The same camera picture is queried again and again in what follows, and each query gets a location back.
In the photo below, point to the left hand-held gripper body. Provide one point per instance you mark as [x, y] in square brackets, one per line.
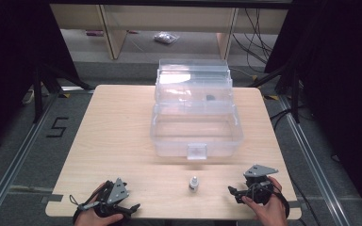
[117, 190]

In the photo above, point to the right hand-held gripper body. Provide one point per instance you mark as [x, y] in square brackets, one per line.
[259, 182]

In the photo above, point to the person's right hand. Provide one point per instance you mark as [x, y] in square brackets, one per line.
[270, 212]

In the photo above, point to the person's left hand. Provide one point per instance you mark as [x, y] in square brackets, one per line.
[89, 218]

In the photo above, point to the small silver bolt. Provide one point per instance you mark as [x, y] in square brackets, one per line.
[193, 184]

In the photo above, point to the clear plastic storage box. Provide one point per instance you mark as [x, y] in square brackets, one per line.
[198, 125]

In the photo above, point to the yellow tape piece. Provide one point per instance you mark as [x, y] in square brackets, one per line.
[64, 95]
[271, 97]

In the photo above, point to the black metal stand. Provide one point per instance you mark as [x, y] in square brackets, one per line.
[294, 94]
[38, 94]

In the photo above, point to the small dark object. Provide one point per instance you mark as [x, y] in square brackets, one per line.
[210, 97]

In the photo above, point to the white power strip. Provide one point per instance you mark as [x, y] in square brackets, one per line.
[28, 96]

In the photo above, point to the black curtain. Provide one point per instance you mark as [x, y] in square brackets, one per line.
[342, 78]
[12, 62]

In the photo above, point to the pink object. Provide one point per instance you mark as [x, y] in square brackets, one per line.
[94, 32]

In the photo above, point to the clear plastic bag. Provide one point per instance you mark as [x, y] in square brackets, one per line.
[166, 37]

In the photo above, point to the light wooden shelf unit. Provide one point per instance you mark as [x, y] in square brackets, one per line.
[169, 19]

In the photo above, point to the metal floor rail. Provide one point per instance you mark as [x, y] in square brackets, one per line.
[314, 157]
[15, 160]

